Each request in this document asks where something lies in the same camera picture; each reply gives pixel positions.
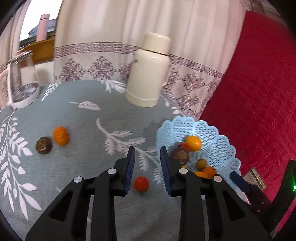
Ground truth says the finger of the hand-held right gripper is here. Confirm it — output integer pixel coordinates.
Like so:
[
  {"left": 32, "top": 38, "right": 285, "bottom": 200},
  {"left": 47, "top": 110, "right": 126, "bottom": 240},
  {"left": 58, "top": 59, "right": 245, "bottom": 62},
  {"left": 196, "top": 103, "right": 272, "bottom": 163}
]
[{"left": 230, "top": 171, "right": 272, "bottom": 216}]

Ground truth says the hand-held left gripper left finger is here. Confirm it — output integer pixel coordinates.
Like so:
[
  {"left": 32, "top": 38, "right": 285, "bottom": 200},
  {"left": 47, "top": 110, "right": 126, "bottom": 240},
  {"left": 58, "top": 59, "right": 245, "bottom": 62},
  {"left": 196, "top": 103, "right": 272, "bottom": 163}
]
[{"left": 25, "top": 146, "right": 136, "bottom": 241}]

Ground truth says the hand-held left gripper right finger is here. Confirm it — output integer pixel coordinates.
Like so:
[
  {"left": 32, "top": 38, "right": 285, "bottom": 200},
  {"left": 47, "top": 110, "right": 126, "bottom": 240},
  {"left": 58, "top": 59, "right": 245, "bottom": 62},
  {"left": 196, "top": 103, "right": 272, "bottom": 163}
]
[{"left": 160, "top": 146, "right": 270, "bottom": 241}]

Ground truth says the small red cherry tomato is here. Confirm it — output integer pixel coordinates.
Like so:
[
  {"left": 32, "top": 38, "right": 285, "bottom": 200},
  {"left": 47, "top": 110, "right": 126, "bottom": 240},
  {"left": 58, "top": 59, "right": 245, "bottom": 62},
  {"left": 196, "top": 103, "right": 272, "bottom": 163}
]
[{"left": 134, "top": 176, "right": 149, "bottom": 192}]

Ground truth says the large brown water chestnut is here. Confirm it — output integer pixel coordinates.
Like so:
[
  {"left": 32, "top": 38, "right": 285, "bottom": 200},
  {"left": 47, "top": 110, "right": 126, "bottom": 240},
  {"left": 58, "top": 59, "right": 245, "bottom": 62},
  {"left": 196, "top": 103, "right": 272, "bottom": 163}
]
[{"left": 171, "top": 147, "right": 190, "bottom": 165}]

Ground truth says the orange with stem nub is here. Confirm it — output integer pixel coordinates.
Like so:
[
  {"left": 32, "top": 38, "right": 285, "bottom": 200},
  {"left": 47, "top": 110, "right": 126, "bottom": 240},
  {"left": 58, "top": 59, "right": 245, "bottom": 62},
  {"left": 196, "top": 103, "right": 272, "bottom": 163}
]
[{"left": 202, "top": 166, "right": 217, "bottom": 179}]

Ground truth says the large yellow-orange kumquat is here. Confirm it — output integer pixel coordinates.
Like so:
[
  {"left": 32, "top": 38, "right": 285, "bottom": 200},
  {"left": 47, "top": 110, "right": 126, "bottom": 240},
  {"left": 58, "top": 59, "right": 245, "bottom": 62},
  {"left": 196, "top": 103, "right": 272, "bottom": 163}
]
[{"left": 186, "top": 136, "right": 202, "bottom": 152}]

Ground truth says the light blue plastic lattice basket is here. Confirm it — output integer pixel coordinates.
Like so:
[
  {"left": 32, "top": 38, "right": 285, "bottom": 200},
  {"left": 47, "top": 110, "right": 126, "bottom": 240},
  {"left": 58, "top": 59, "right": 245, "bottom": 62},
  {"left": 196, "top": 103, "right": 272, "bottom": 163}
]
[{"left": 156, "top": 116, "right": 241, "bottom": 183}]

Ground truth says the printed label on blanket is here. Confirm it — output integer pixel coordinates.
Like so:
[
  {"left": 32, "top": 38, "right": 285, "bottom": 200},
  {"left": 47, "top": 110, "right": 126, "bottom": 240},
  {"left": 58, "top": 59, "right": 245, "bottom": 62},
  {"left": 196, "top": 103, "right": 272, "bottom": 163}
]
[{"left": 242, "top": 166, "right": 266, "bottom": 190}]

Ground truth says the grey-blue leaf print tablecloth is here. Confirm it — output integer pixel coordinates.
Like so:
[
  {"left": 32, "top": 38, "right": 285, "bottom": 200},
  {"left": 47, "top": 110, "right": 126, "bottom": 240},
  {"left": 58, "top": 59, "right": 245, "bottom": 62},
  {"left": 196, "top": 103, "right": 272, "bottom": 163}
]
[{"left": 0, "top": 80, "right": 232, "bottom": 241}]

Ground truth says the cream thermos flask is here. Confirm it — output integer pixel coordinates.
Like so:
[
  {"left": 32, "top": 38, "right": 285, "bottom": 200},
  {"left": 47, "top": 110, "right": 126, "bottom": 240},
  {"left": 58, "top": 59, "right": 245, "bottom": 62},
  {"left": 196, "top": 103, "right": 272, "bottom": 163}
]
[{"left": 125, "top": 32, "right": 173, "bottom": 108}]

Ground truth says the small brown water chestnut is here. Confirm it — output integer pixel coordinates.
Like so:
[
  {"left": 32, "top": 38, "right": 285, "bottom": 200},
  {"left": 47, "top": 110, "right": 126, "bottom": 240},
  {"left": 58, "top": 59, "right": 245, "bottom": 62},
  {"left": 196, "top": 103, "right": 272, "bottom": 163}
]
[{"left": 35, "top": 137, "right": 53, "bottom": 154}]

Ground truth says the red quilted blanket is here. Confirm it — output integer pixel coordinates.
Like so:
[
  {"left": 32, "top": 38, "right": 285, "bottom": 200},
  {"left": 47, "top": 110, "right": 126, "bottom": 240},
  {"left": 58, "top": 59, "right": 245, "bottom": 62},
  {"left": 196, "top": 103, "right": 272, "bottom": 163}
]
[{"left": 200, "top": 10, "right": 296, "bottom": 209}]

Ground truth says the cream curtain with purple pattern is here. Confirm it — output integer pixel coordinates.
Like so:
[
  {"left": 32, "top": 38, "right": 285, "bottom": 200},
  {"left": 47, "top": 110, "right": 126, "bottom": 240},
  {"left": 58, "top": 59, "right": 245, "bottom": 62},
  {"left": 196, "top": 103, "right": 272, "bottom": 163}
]
[{"left": 0, "top": 0, "right": 245, "bottom": 118}]

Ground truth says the wooden windowsill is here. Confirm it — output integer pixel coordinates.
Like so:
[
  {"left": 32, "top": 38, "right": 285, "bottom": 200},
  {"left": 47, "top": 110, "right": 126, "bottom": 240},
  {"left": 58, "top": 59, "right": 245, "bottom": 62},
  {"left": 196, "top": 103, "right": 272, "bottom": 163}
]
[{"left": 14, "top": 38, "right": 56, "bottom": 64}]

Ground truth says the pink bottle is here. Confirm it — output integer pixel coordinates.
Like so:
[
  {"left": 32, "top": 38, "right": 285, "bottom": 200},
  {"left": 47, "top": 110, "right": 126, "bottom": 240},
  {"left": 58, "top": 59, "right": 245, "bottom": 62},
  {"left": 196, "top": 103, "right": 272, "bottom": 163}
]
[{"left": 36, "top": 14, "right": 50, "bottom": 42}]

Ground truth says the glass kettle with white handle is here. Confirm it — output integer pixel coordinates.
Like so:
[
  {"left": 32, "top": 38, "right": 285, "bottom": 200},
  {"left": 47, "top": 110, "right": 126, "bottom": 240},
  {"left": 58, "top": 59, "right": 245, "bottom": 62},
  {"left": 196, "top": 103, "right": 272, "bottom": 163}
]
[{"left": 0, "top": 50, "right": 41, "bottom": 109}]

